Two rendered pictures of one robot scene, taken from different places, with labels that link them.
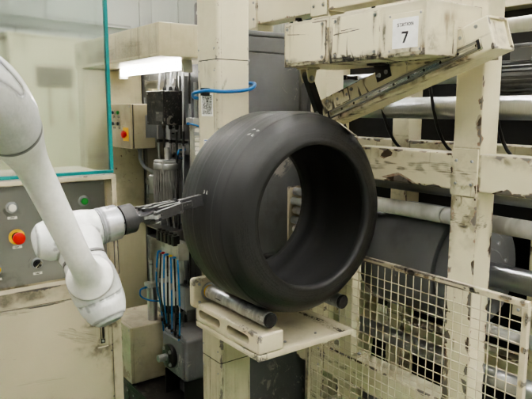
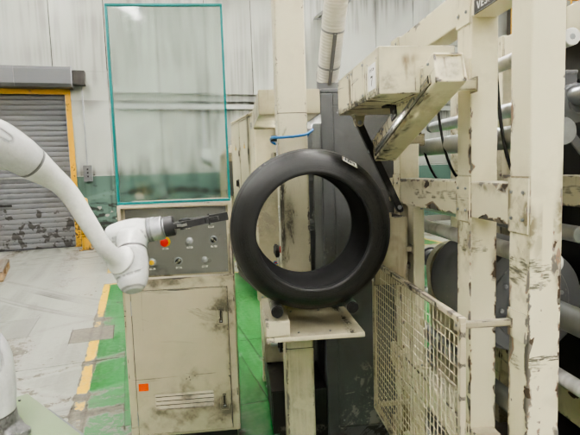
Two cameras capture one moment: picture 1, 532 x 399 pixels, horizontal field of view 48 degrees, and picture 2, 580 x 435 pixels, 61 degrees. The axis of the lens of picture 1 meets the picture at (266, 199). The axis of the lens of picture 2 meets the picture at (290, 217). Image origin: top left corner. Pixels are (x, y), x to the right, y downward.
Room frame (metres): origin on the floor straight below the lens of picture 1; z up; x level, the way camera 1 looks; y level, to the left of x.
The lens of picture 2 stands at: (0.11, -0.95, 1.42)
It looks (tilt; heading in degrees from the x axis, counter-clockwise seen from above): 6 degrees down; 30
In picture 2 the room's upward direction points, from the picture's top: 2 degrees counter-clockwise
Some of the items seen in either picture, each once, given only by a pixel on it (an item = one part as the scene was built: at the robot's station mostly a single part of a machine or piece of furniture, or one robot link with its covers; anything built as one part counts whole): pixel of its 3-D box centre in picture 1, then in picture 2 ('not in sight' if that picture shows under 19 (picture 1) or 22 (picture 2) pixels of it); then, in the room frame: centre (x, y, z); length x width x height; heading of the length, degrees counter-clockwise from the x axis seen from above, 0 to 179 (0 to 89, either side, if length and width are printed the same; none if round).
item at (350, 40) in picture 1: (373, 40); (387, 86); (1.91, -0.34, 1.71); 0.61 x 0.25 x 0.15; 36
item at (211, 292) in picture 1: (237, 304); (274, 299); (1.75, 0.09, 0.90); 0.35 x 0.05 x 0.05; 36
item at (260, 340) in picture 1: (237, 324); (274, 315); (1.75, 0.09, 0.84); 0.36 x 0.09 x 0.06; 36
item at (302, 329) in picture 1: (272, 326); (309, 322); (1.84, -0.02, 0.80); 0.37 x 0.36 x 0.02; 126
